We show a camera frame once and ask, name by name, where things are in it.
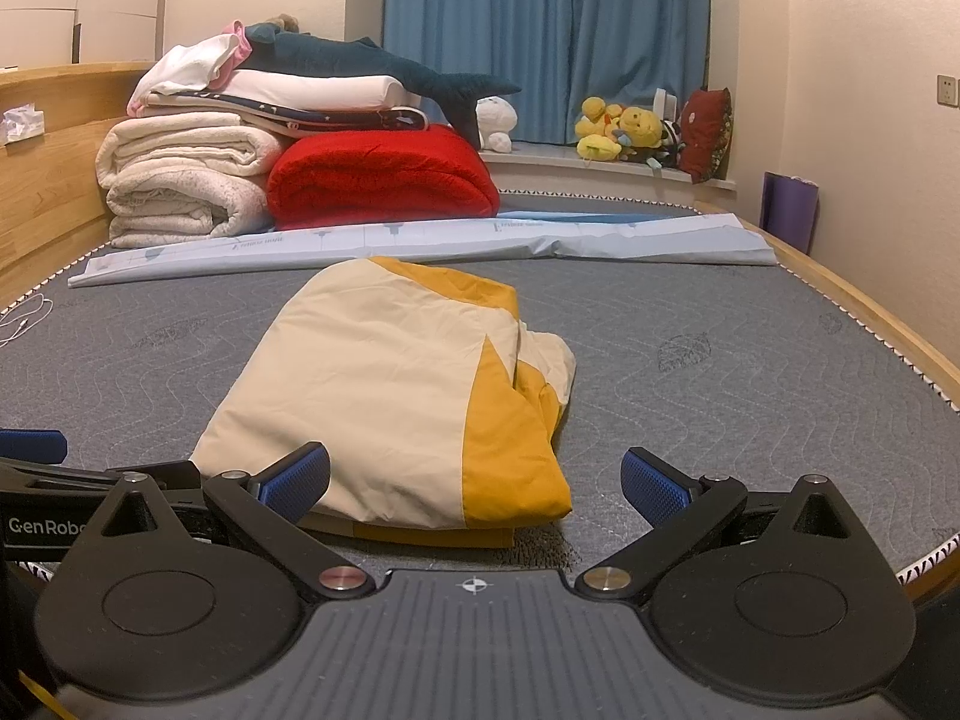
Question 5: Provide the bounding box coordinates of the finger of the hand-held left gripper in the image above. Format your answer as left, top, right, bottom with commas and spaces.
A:
0, 457, 203, 497
0, 429, 68, 466

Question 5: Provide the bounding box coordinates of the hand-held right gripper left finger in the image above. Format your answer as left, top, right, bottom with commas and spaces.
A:
79, 442, 376, 602

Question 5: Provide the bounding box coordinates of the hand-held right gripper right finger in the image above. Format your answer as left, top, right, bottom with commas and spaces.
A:
574, 447, 867, 602

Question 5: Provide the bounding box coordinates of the cream and yellow hooded jacket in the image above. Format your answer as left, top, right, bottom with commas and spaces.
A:
190, 256, 578, 550

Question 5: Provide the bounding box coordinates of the wooden headboard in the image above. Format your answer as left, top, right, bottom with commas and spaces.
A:
0, 64, 162, 308

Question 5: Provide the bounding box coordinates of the white rolled quilt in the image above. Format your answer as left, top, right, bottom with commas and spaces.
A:
95, 112, 290, 248

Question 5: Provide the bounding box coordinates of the purple folder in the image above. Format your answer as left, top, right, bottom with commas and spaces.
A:
760, 171, 820, 254

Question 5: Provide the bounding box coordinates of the red folded blanket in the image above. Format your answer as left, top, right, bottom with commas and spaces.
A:
266, 124, 502, 232

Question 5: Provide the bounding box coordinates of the tissue pack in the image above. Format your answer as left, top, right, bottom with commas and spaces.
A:
0, 106, 46, 147

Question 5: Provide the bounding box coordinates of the white window sill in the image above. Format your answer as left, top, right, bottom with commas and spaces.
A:
480, 142, 740, 200

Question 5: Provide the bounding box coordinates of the dark red pillow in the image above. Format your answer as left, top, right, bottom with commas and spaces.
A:
675, 86, 734, 185

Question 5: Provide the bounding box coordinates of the yellow bear plush toy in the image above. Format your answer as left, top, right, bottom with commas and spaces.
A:
619, 106, 665, 155

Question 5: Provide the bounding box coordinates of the dark patterned folded blanket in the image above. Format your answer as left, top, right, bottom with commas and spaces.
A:
146, 94, 432, 137

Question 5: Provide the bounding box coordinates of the yellow duck plush toy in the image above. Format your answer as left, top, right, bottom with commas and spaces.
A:
576, 96, 627, 162

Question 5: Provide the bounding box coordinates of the white plush toy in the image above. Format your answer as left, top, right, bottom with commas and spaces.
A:
474, 96, 520, 152

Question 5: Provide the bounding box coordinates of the white folded cloth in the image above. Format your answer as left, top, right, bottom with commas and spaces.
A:
142, 34, 245, 102

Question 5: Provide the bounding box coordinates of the dark teal shark plush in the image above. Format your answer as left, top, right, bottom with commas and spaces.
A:
244, 21, 522, 147

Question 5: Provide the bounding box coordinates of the blue curtain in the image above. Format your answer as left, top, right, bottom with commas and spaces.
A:
384, 0, 712, 147

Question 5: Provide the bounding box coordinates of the white cable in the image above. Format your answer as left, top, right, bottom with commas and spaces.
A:
0, 292, 55, 350

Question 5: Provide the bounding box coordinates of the yellow strap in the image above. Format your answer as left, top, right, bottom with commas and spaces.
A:
19, 671, 65, 717

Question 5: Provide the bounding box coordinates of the wooden bed frame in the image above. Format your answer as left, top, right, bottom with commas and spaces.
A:
694, 199, 960, 601

